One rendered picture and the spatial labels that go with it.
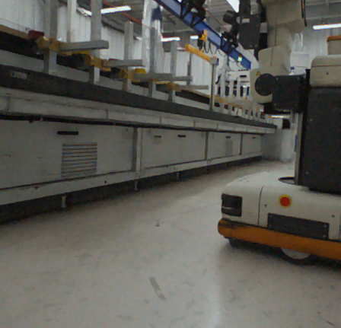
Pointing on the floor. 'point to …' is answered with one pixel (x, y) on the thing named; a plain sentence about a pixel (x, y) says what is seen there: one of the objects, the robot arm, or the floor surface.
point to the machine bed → (100, 147)
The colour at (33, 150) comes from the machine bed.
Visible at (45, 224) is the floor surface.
